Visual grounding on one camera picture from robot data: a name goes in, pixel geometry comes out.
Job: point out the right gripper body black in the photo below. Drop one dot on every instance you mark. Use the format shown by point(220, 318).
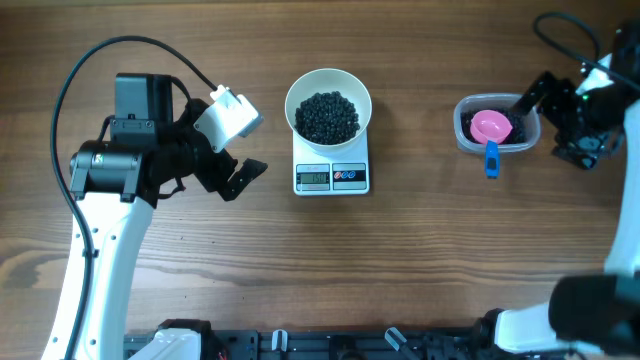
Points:
point(560, 110)

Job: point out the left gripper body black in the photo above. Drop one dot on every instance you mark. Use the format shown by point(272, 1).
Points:
point(215, 170)

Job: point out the pink scoop blue handle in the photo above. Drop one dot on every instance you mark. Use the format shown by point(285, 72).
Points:
point(490, 128)

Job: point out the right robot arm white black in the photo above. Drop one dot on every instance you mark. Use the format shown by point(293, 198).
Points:
point(586, 313)

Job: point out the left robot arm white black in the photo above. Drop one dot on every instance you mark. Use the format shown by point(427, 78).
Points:
point(115, 187)

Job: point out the white digital kitchen scale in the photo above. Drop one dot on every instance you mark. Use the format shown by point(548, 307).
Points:
point(344, 171)

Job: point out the white bowl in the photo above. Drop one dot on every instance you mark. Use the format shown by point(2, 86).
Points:
point(329, 80)

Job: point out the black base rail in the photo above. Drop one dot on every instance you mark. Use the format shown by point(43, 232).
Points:
point(393, 343)

